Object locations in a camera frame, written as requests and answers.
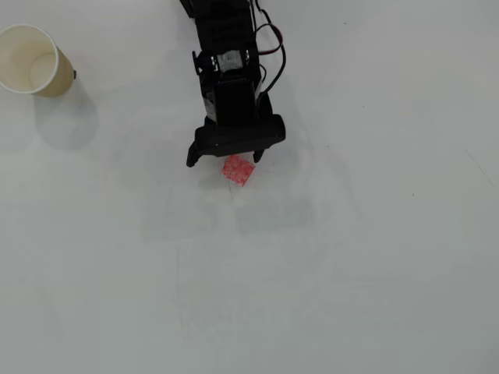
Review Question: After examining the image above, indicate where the red cable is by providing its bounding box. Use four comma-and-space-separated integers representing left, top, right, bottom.
253, 0, 285, 56

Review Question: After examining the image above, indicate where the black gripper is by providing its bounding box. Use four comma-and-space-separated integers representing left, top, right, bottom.
185, 77, 274, 169

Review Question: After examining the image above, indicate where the white paper cup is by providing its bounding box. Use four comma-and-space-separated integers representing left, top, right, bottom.
0, 23, 78, 98

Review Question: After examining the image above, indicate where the red sponge cube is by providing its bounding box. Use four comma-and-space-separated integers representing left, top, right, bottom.
221, 153, 257, 189

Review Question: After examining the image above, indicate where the black cable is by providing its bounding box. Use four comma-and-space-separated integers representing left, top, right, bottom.
255, 23, 288, 97

